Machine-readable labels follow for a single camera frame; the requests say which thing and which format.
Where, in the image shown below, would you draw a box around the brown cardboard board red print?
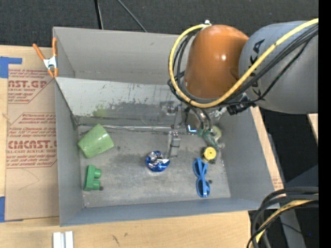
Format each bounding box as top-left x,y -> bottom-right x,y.
0,44 -> 287,223

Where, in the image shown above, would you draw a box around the blue sunglasses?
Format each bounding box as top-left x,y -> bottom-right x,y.
192,157 -> 211,198

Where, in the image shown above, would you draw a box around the yellow round toy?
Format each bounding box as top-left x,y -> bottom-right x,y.
201,146 -> 218,165

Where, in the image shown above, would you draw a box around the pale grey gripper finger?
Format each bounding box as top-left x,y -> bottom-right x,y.
172,131 -> 182,159
168,130 -> 174,158

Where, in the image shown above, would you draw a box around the blue shiny crumpled foil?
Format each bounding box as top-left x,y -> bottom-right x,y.
145,150 -> 171,173

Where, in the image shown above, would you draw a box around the light green cup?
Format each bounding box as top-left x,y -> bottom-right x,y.
77,123 -> 115,159

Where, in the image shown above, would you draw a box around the green toy building block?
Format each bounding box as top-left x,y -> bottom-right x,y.
83,164 -> 103,192

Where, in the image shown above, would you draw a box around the black cylinder on white bracket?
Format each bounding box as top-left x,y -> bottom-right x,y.
216,101 -> 257,118

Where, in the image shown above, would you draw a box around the grey metal bin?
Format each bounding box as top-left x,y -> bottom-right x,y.
52,26 -> 281,227

